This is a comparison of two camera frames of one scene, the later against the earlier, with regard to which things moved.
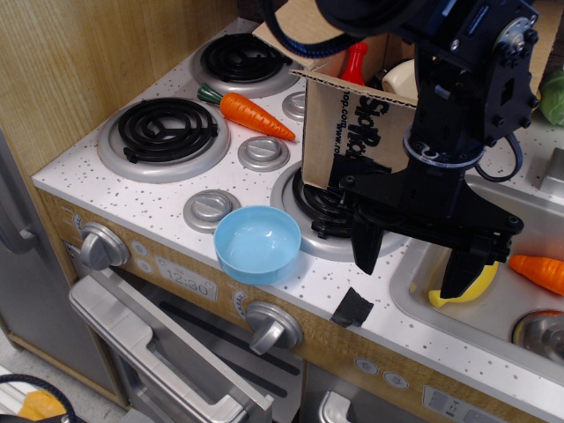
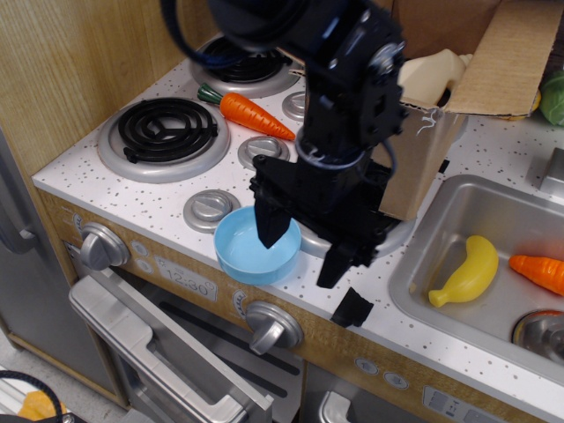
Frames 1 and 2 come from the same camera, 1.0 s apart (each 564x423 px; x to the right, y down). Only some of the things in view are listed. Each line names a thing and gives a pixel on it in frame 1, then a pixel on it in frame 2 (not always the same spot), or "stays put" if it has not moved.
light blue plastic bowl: (256, 244) stays put
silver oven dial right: (272, 327) stays put
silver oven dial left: (101, 248) stays put
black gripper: (433, 203) -> (337, 196)
